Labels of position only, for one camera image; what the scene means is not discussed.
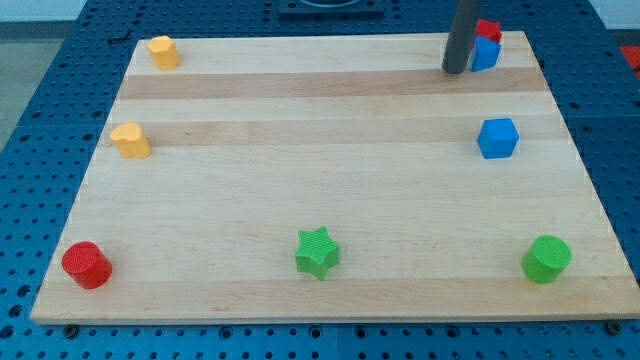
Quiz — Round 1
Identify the wooden board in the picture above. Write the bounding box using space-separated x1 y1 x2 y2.
31 31 639 325

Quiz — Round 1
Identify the red cylinder block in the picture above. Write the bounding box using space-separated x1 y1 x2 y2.
62 241 112 289

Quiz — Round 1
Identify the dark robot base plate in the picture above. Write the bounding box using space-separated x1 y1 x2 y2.
275 0 385 18

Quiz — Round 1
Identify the red star block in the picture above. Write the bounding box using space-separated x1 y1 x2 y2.
476 19 502 43

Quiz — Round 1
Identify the blue hexagon block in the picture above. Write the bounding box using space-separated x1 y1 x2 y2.
477 118 519 159

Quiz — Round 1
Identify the green cylinder block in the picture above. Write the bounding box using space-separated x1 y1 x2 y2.
521 235 573 284

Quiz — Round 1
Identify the blue pentagon block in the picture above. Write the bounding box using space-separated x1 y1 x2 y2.
471 36 502 72

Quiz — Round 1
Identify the green star block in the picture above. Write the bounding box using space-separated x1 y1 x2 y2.
295 227 340 281

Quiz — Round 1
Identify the yellow heart block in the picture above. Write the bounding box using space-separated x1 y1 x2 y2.
109 122 151 159

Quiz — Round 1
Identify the yellow hexagon block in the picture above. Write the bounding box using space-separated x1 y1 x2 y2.
147 35 180 71

